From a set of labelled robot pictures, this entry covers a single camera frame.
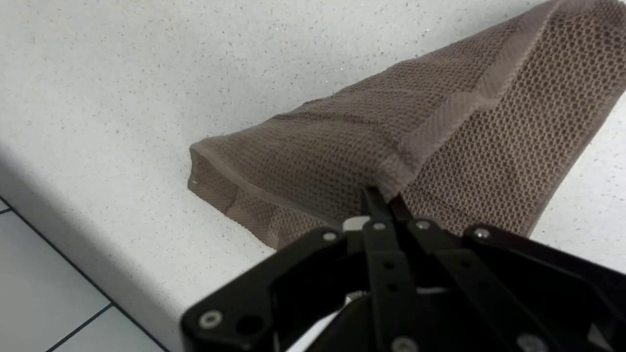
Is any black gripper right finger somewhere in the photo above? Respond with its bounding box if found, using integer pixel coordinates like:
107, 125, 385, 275
389, 193, 626, 352

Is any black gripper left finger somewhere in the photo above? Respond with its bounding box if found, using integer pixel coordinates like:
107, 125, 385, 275
179, 183, 420, 352

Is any brown waffle-weave towel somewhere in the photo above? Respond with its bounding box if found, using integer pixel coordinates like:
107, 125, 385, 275
185, 0, 626, 252

